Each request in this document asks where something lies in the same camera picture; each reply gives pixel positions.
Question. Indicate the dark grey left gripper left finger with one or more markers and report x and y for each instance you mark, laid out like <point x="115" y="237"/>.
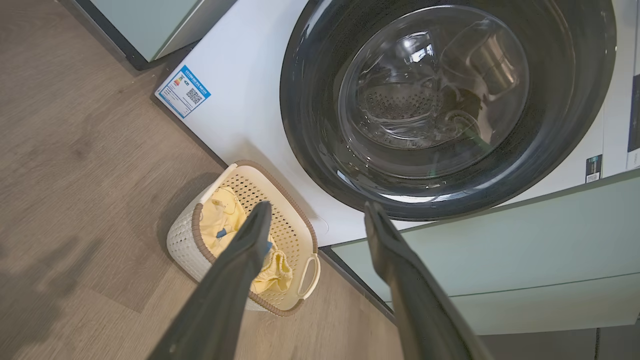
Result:
<point x="220" y="300"/>

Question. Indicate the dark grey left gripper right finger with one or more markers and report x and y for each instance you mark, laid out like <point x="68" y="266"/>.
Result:
<point x="425" y="310"/>

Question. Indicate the yellow bear-print garment blue cuff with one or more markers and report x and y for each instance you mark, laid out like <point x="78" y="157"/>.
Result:
<point x="222" y="215"/>
<point x="275" y="277"/>

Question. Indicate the washing machine glass door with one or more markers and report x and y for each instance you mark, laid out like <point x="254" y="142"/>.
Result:
<point x="310" y="125"/>

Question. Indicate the white front-load washing machine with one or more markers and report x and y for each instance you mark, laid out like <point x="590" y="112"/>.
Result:
<point x="250" y="100"/>

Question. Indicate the stainless steel washing machine drum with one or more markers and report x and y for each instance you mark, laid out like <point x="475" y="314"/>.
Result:
<point x="400" y="102"/>

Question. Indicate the black and white label sticker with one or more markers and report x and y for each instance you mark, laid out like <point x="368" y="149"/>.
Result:
<point x="594" y="169"/>

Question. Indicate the cream perforated laundry basket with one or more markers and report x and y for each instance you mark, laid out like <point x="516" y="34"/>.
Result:
<point x="295" y="225"/>

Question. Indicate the wide pale green cabinet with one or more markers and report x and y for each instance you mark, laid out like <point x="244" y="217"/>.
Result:
<point x="525" y="240"/>

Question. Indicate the blue white energy label sticker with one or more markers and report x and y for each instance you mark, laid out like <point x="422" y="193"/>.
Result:
<point x="182" y="91"/>

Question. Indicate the narrow pale green cabinet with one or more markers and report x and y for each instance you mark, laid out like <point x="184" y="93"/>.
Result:
<point x="150" y="25"/>

